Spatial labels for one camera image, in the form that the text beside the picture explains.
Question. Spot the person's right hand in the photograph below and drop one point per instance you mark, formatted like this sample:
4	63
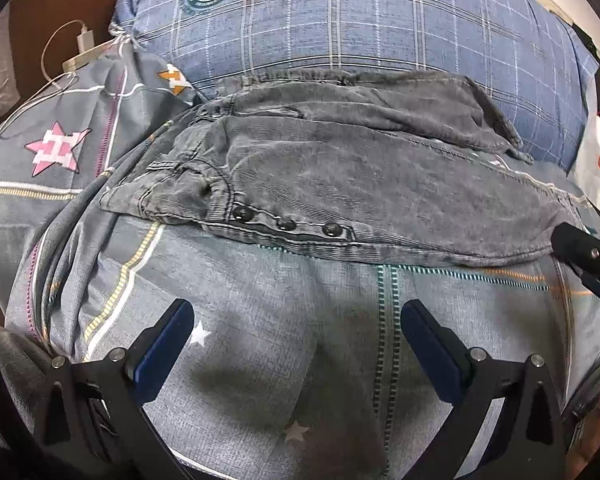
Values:
582	452

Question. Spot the blue plaid pillow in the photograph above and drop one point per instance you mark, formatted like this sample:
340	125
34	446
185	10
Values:
530	62

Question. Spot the white charger with cable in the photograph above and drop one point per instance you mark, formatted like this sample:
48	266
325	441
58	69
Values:
87	51

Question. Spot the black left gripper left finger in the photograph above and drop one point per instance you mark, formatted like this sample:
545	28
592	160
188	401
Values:
91	420

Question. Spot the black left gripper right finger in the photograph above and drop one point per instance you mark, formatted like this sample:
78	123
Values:
527	441

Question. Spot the grey star-patterned bed sheet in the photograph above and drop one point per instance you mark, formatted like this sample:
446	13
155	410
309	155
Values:
296	367

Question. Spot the grey denim pants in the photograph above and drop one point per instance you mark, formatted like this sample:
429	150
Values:
367	168

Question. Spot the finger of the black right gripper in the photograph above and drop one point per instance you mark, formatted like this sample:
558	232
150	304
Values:
581	252

